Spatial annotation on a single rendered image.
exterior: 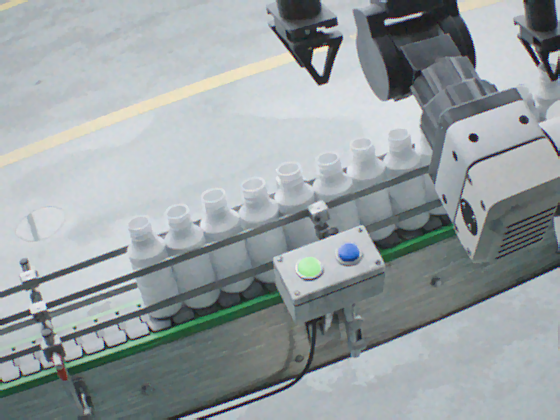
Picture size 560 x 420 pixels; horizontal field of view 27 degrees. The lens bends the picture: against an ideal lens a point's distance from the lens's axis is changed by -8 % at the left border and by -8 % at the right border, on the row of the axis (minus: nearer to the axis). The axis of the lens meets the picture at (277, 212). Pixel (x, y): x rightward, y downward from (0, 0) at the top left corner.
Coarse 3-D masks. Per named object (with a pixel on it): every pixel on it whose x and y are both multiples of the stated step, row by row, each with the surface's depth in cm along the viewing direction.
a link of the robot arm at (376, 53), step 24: (384, 0) 115; (408, 0) 115; (432, 0) 116; (456, 0) 117; (360, 24) 118; (384, 24) 116; (456, 24) 117; (360, 48) 121; (384, 48) 116; (384, 72) 116; (384, 96) 119
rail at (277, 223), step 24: (360, 192) 187; (288, 216) 185; (408, 216) 192; (240, 240) 184; (72, 264) 185; (168, 264) 182; (264, 264) 188; (24, 288) 183; (96, 288) 179; (120, 288) 190; (216, 288) 187; (24, 312) 177; (144, 312) 184; (0, 336) 186; (72, 336) 182; (0, 360) 180
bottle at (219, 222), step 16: (208, 192) 185; (224, 192) 184; (208, 208) 183; (224, 208) 183; (208, 224) 184; (224, 224) 184; (240, 224) 186; (208, 240) 186; (224, 256) 186; (240, 256) 187; (224, 272) 188; (240, 272) 188; (224, 288) 190; (240, 288) 190
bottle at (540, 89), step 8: (552, 64) 193; (544, 72) 191; (544, 80) 192; (536, 88) 195; (544, 88) 193; (552, 88) 193; (536, 96) 195; (544, 96) 193; (552, 96) 193; (536, 104) 196; (544, 104) 194; (544, 112) 195; (544, 120) 196
